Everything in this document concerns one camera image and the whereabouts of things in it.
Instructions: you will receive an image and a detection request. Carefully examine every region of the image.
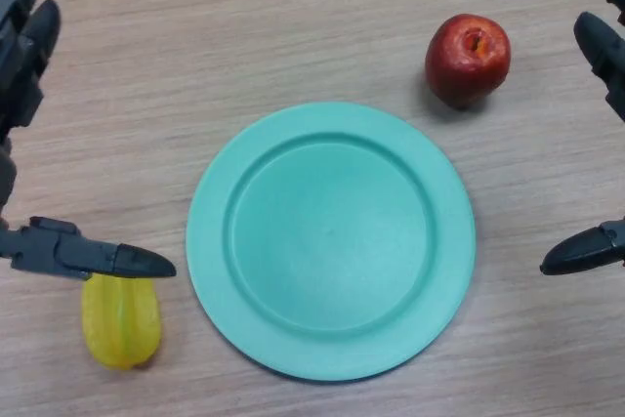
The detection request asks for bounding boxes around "red apple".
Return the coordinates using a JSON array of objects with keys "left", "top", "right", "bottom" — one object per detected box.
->
[{"left": 424, "top": 14, "right": 513, "bottom": 110}]

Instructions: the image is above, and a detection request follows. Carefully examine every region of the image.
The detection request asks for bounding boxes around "green round plate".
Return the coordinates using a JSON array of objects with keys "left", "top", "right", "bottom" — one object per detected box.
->
[{"left": 185, "top": 102, "right": 478, "bottom": 383}]

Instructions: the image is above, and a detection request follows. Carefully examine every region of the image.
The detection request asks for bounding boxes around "yellow starfruit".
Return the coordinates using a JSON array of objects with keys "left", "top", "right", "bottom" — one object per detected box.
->
[{"left": 79, "top": 271, "right": 163, "bottom": 371}]

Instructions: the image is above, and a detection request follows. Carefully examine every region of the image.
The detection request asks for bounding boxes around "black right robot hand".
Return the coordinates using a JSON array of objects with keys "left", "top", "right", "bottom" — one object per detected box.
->
[{"left": 539, "top": 0, "right": 625, "bottom": 277}]

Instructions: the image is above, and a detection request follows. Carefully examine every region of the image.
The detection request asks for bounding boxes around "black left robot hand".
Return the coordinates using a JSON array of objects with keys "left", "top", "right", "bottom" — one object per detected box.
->
[{"left": 0, "top": 0, "right": 178, "bottom": 286}]

